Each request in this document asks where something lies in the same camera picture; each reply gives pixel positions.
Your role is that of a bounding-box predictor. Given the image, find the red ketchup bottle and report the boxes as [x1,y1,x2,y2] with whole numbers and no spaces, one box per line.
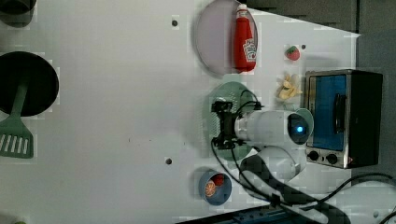
[233,4,257,72]

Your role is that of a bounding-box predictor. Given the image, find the purple round plate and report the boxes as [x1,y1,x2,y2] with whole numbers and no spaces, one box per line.
[194,0,258,76]

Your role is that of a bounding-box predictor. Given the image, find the toy orange slice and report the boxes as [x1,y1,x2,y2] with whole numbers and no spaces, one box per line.
[205,181,216,197]

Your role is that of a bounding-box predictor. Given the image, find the toy strawberry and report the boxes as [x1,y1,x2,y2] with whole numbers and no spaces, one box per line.
[286,46,301,61]

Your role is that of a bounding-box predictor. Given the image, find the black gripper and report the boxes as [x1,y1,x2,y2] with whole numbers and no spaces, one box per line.
[211,101,246,149]

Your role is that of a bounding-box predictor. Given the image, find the black frying pan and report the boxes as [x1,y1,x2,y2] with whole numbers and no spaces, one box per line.
[0,51,60,117]

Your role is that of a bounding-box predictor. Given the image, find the silver toaster oven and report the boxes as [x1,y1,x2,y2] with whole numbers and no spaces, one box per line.
[304,69,383,169]

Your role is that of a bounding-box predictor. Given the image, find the green slotted spatula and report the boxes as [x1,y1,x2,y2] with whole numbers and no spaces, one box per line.
[0,83,34,159]

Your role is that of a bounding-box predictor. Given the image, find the peeled toy banana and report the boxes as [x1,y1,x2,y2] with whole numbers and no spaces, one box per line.
[277,74,303,101]

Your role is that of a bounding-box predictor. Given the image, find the blue bowl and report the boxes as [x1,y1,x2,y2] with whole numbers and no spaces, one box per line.
[198,170,233,206]

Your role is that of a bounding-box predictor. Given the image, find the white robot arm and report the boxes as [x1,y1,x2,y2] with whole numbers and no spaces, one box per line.
[211,101,395,224]

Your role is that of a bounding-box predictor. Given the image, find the green plastic strainer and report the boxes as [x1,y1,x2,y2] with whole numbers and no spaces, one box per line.
[203,79,262,161]

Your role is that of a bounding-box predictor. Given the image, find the dark pot at edge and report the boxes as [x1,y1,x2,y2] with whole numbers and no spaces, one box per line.
[0,0,36,15]

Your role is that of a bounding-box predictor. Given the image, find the small red toy fruit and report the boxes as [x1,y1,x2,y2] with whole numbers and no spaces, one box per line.
[212,174,224,187]

